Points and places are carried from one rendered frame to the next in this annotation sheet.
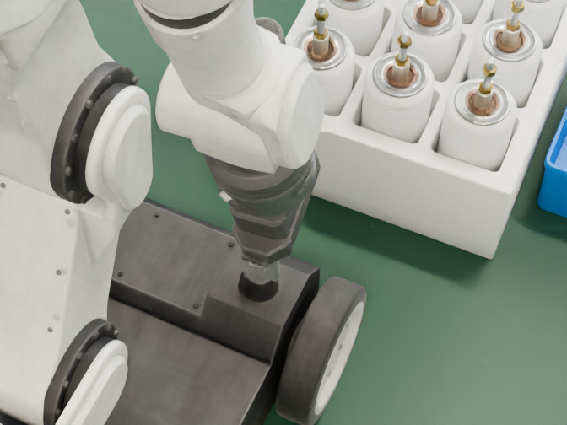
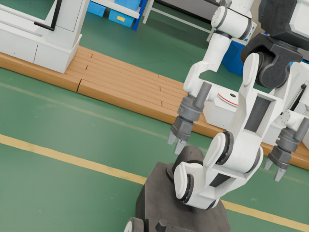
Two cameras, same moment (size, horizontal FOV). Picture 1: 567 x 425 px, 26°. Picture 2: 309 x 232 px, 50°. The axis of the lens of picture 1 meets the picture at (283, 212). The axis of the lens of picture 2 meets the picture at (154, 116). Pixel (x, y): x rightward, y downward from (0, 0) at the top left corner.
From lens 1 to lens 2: 173 cm
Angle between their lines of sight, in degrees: 91
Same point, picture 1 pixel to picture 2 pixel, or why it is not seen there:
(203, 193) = not seen: outside the picture
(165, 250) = not seen: outside the picture
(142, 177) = (207, 157)
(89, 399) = (182, 175)
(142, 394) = (170, 210)
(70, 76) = (235, 127)
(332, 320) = (136, 224)
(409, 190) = not seen: outside the picture
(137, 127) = (216, 143)
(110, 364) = (183, 182)
